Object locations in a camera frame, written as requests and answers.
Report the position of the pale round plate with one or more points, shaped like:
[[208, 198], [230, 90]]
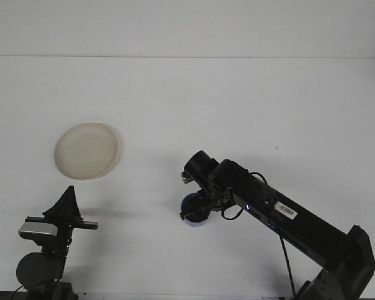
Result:
[[87, 153]]

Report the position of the pale blue cup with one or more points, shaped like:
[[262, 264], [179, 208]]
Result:
[[195, 224]]

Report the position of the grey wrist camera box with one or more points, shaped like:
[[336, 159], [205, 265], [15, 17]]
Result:
[[37, 229], [186, 178]]

